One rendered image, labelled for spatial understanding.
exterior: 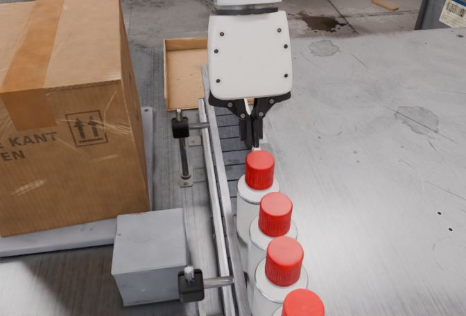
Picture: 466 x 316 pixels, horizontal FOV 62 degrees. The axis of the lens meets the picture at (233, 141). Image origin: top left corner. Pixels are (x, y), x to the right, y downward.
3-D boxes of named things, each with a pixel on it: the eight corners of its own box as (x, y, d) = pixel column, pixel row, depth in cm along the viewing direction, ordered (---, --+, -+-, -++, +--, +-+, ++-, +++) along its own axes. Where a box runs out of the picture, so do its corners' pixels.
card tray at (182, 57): (273, 102, 96) (274, 89, 93) (166, 111, 93) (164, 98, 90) (251, 45, 118) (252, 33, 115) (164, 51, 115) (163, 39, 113)
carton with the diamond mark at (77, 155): (150, 213, 67) (121, 78, 50) (1, 239, 63) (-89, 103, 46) (141, 111, 90) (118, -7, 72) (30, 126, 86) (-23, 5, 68)
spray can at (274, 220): (288, 319, 51) (308, 221, 37) (249, 324, 50) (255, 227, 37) (279, 282, 55) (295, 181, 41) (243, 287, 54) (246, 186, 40)
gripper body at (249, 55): (204, 3, 42) (212, 104, 46) (297, -2, 43) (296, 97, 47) (200, 2, 49) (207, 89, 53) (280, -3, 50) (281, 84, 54)
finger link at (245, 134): (225, 102, 48) (228, 152, 51) (251, 100, 49) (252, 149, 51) (222, 95, 51) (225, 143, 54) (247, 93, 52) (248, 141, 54)
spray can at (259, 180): (274, 274, 55) (288, 172, 42) (238, 278, 55) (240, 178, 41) (267, 243, 59) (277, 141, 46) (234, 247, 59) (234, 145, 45)
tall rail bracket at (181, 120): (216, 179, 76) (213, 111, 65) (178, 183, 75) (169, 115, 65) (214, 168, 79) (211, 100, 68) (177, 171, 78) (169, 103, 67)
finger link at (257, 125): (252, 100, 49) (254, 149, 51) (277, 97, 49) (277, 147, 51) (247, 93, 52) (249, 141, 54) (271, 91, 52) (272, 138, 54)
